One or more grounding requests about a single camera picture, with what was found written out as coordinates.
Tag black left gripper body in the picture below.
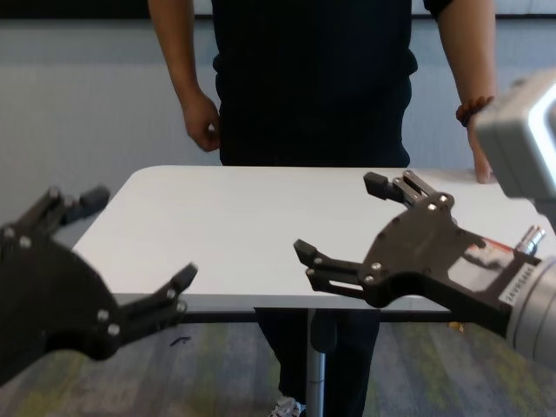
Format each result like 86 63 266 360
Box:
0 216 127 387

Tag right wrist cable connector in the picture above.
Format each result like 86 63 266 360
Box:
514 224 547 257

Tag person's right forearm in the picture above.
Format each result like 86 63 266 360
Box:
147 0 216 99

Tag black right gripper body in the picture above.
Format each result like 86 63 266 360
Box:
360 195 544 338

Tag black horizontal wall trim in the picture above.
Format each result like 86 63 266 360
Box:
0 0 556 20

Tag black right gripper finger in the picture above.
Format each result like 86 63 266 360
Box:
294 238 374 301
363 170 455 214

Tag white rolling pedestal table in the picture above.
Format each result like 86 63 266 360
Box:
71 164 551 417

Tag person's right hand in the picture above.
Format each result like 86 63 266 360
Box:
182 90 222 153

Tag brown wooden bead bracelet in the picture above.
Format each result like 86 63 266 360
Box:
454 95 496 128

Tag person's left hand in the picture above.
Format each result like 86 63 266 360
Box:
467 121 494 184

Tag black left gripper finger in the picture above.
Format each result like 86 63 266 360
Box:
17 185 111 240
111 262 200 348

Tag person's left forearm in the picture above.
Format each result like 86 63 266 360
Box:
440 8 499 105

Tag black white-laced sneaker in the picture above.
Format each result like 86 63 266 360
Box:
269 397 306 417

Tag person in black clothes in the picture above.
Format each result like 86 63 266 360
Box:
211 0 499 169

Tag black trousers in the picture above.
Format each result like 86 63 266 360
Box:
255 308 381 417

